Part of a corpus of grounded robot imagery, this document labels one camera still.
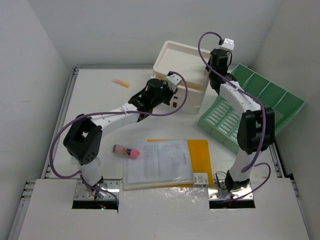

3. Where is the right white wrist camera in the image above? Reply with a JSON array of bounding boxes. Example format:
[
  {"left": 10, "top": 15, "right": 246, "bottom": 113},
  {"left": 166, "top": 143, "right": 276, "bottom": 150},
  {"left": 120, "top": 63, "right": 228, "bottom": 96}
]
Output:
[{"left": 219, "top": 38, "right": 235, "bottom": 52}]

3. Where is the purple cable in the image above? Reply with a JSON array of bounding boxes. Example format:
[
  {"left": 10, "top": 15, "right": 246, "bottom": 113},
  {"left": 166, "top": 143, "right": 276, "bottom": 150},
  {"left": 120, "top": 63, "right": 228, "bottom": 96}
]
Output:
[
  {"left": 49, "top": 71, "right": 189, "bottom": 207},
  {"left": 197, "top": 31, "right": 272, "bottom": 201}
]

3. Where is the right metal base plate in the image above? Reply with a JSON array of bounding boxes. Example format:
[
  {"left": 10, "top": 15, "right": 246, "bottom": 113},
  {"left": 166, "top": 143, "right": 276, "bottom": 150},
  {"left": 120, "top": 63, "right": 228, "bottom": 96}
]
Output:
[{"left": 207, "top": 183, "right": 254, "bottom": 201}]

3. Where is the pink glue stick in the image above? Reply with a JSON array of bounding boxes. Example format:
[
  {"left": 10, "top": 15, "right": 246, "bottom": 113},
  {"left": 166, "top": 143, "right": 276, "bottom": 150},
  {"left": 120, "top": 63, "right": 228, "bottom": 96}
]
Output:
[{"left": 112, "top": 144, "right": 140, "bottom": 159}]

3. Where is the metal base plate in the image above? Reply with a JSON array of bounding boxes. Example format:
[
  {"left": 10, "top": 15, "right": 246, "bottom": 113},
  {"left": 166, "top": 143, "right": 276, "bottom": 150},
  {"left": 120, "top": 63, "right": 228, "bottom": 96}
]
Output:
[
  {"left": 207, "top": 183, "right": 254, "bottom": 201},
  {"left": 73, "top": 179, "right": 120, "bottom": 201}
]

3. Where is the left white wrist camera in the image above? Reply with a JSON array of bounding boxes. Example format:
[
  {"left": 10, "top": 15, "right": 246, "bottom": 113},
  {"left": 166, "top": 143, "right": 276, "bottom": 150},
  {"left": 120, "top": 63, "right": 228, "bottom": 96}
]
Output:
[{"left": 164, "top": 71, "right": 183, "bottom": 92}]

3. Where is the pink orange highlighter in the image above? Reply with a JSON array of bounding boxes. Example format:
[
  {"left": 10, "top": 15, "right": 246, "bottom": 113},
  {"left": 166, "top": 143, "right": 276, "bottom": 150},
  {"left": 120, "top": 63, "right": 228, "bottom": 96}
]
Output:
[{"left": 112, "top": 78, "right": 130, "bottom": 88}]

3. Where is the yellow folder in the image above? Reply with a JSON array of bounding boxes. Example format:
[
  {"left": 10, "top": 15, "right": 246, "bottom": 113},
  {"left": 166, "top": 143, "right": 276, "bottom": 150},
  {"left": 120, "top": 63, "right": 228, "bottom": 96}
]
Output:
[{"left": 148, "top": 139, "right": 214, "bottom": 188}]

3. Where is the white three-drawer organizer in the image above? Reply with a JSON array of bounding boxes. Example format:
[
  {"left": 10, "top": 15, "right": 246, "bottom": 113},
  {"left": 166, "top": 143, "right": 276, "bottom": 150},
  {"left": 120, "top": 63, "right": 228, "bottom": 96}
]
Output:
[{"left": 153, "top": 40, "right": 209, "bottom": 115}]

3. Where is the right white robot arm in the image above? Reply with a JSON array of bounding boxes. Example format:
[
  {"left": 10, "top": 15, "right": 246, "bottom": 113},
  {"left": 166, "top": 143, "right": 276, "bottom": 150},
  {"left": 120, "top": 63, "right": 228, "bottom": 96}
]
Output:
[{"left": 206, "top": 48, "right": 275, "bottom": 192}]

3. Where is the green plastic file tray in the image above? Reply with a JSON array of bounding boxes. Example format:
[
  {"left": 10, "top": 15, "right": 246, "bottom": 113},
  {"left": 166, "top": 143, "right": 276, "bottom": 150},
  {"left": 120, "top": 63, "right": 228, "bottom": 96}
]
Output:
[{"left": 198, "top": 64, "right": 305, "bottom": 154}]

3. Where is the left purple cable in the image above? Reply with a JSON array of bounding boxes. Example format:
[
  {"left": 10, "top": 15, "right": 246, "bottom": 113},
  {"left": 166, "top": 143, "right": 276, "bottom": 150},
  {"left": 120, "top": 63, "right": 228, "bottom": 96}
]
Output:
[{"left": 49, "top": 71, "right": 189, "bottom": 207}]

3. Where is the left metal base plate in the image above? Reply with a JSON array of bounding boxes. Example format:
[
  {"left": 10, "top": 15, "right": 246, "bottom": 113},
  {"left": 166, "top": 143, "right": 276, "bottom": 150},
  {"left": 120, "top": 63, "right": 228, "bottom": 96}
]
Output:
[{"left": 73, "top": 179, "right": 120, "bottom": 201}]

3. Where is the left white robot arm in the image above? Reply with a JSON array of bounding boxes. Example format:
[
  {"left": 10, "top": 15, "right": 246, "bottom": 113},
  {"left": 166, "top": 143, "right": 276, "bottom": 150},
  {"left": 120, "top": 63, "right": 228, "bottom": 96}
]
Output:
[{"left": 63, "top": 74, "right": 182, "bottom": 187}]

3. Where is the small white box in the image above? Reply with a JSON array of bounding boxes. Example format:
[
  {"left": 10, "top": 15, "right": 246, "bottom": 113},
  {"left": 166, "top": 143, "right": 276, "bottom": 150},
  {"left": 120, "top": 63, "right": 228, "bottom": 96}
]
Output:
[{"left": 193, "top": 172, "right": 209, "bottom": 188}]

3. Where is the white drawer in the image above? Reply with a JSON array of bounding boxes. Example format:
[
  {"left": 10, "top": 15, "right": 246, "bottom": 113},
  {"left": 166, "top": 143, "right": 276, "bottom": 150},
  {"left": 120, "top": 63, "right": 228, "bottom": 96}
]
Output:
[{"left": 153, "top": 74, "right": 203, "bottom": 91}]

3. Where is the clear sleeve with papers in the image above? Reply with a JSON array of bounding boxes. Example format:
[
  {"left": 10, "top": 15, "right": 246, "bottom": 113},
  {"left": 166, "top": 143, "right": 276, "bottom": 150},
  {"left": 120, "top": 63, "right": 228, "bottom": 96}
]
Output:
[{"left": 123, "top": 139, "right": 194, "bottom": 190}]

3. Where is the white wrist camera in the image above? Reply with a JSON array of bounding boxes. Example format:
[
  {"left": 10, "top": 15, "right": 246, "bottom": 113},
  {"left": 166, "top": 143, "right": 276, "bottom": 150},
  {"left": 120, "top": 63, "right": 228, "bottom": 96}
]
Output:
[
  {"left": 164, "top": 71, "right": 183, "bottom": 92},
  {"left": 219, "top": 38, "right": 235, "bottom": 52}
]

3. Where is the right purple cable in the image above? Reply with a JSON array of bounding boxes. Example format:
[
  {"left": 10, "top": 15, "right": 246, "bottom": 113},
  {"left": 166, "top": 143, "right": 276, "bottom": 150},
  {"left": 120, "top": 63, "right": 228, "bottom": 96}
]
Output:
[{"left": 197, "top": 31, "right": 272, "bottom": 201}]

